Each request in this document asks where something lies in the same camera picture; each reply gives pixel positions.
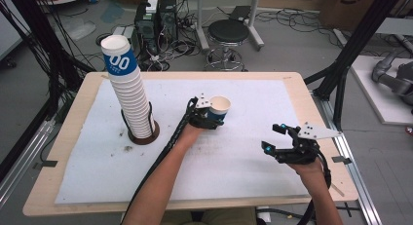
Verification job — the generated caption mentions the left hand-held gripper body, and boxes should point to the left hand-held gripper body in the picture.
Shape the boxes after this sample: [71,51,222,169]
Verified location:
[187,93,216,131]

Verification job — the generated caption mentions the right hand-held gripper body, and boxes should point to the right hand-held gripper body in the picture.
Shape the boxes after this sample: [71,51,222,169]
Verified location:
[275,122,343,165]

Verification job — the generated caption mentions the blue banded paper cup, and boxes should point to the blue banded paper cup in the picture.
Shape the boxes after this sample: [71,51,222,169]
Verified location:
[207,94,233,124]

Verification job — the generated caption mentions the brown round cup holder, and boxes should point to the brown round cup holder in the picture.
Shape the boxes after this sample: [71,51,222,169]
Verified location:
[120,101,161,146]

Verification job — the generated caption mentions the stack of white paper cups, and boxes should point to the stack of white paper cups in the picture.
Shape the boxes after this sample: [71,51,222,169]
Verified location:
[100,34,156,140]

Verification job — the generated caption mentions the person's left hand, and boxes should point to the person's left hand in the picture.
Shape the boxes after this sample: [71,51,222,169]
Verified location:
[179,122,205,145]

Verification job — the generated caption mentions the person's right hand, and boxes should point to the person's right hand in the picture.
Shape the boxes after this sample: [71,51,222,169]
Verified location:
[286,158,325,184]

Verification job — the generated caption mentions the white table mat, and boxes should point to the white table mat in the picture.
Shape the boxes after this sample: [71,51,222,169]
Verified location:
[55,78,310,206]

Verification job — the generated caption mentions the person's khaki trousers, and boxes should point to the person's khaki trousers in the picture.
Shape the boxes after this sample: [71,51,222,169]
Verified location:
[160,207,257,225]

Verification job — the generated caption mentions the white floor board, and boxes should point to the white floor board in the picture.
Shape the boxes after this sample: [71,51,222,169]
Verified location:
[350,54,413,126]

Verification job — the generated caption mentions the white metal stand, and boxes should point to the white metal stand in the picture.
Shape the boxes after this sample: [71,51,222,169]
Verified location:
[194,0,266,53]

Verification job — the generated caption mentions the black round stool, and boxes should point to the black round stool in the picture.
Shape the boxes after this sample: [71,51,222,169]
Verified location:
[204,19,251,72]

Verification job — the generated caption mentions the black computer tower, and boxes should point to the black computer tower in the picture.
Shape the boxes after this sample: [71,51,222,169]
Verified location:
[133,0,161,56]
[159,0,179,42]

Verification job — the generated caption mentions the dark flat device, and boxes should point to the dark flat device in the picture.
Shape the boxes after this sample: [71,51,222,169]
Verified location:
[228,5,252,22]

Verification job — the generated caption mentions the brown cardboard box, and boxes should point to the brown cardboard box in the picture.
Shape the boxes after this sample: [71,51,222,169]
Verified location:
[319,0,413,32]

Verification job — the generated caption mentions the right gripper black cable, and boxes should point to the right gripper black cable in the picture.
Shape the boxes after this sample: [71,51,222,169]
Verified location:
[296,149,333,225]

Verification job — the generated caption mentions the aluminium rail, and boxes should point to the aluminium rail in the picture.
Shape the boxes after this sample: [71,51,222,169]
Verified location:
[313,92,384,225]
[0,120,56,207]

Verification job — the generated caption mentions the black cable under table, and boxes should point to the black cable under table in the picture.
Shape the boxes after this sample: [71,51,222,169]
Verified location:
[255,207,310,221]

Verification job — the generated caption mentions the tangle of floor cables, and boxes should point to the tangle of floor cables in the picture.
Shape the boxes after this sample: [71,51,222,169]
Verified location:
[139,0,204,72]

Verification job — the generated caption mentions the black metal frame post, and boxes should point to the black metal frame post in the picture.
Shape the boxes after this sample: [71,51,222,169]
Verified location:
[0,0,95,184]
[304,0,407,132]

